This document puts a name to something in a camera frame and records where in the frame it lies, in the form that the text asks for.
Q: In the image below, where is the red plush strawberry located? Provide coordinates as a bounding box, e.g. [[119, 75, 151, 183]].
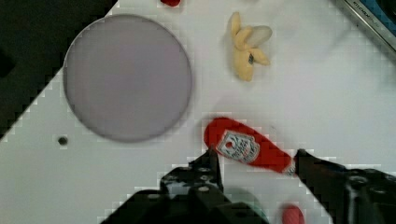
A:
[[281, 204, 305, 224]]

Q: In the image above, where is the yellow plush banana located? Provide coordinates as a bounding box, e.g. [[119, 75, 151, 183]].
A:
[[231, 12, 273, 81]]

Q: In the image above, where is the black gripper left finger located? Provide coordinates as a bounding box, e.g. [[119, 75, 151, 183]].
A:
[[160, 147, 224, 198]]

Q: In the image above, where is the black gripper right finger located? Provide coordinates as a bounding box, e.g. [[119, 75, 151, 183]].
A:
[[294, 149, 396, 224]]

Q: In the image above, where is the small red plush tomato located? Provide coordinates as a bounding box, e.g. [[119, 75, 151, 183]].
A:
[[160, 0, 181, 7]]

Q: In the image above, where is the green cup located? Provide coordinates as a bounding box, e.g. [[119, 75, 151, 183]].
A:
[[224, 187, 268, 221]]

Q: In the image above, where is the red plush ketchup bottle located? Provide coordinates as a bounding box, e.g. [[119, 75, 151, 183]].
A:
[[204, 117, 296, 175]]

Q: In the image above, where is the lavender round plate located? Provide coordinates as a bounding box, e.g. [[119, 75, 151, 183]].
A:
[[64, 14, 193, 143]]

